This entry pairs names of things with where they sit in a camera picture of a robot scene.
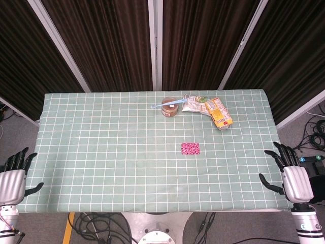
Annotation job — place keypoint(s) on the dark brown curtain panel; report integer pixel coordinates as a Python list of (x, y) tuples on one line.
[(106, 43), (292, 58), (23, 63), (200, 43)]

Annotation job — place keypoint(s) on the grey robot pedestal base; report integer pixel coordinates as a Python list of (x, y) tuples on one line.
[(157, 225)]

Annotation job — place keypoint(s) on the yellow floor tape strip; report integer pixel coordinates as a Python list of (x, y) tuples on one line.
[(68, 228)]

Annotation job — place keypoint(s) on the clear jar with brown contents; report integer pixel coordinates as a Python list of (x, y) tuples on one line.
[(169, 109)]

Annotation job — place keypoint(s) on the black trouser leg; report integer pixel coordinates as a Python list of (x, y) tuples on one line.
[(318, 188)]

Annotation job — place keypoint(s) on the white partition bottom rail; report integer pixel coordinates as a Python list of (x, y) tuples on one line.
[(19, 111), (302, 109)]

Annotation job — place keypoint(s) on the pink patterned card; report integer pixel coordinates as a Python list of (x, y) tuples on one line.
[(190, 148)]

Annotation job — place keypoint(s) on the light blue spoon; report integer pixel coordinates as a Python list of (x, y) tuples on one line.
[(162, 104)]

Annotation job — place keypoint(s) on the green checked tablecloth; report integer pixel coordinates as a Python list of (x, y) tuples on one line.
[(114, 157)]

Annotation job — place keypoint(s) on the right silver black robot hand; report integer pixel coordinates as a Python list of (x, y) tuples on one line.
[(298, 184)]

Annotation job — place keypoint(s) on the yellow snack package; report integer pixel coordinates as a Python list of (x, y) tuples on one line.
[(218, 111)]

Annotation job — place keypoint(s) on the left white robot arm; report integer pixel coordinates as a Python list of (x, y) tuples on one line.
[(6, 221)]

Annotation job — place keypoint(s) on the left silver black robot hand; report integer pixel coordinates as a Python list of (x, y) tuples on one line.
[(11, 185)]

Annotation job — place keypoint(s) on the clear plastic snack bag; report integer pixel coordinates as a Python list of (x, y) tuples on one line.
[(194, 105)]

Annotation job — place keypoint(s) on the white partition frame post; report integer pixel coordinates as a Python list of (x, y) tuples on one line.
[(59, 45), (155, 45), (242, 45)]

